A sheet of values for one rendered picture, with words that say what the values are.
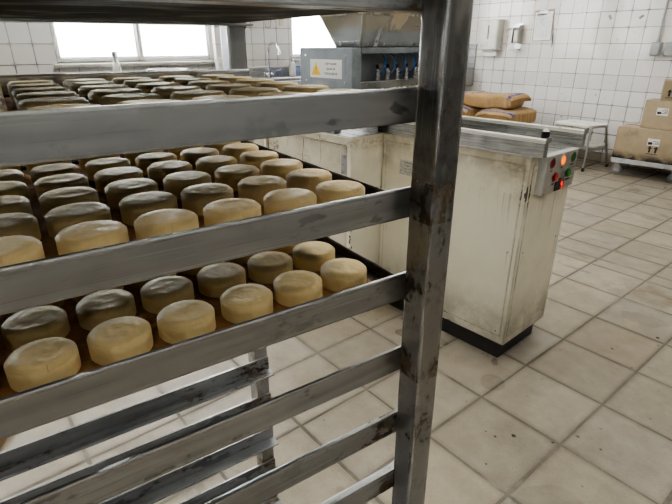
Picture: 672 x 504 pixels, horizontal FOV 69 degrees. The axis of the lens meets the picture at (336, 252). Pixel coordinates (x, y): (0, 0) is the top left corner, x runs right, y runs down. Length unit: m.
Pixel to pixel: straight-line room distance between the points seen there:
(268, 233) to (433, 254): 0.17
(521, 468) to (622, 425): 0.45
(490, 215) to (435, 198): 1.46
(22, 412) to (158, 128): 0.21
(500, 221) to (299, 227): 1.53
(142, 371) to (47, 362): 0.07
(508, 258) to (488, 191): 0.26
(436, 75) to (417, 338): 0.26
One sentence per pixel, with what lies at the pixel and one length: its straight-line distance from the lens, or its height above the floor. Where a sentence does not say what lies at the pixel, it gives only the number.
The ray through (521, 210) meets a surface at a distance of 1.85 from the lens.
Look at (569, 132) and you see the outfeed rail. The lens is 2.06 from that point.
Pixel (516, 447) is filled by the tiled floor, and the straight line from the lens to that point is 1.78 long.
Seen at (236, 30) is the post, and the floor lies 1.21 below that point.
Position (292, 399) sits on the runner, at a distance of 0.49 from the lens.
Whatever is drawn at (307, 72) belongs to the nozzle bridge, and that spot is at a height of 1.08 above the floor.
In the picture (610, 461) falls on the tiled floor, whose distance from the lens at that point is 1.85.
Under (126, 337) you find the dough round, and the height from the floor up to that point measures 0.97.
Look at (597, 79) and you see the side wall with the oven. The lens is 6.15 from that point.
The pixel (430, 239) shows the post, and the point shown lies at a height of 1.02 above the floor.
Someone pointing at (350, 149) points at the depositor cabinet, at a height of 0.79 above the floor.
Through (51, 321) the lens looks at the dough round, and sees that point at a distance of 0.49.
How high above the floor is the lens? 1.19
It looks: 23 degrees down
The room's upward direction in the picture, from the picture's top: straight up
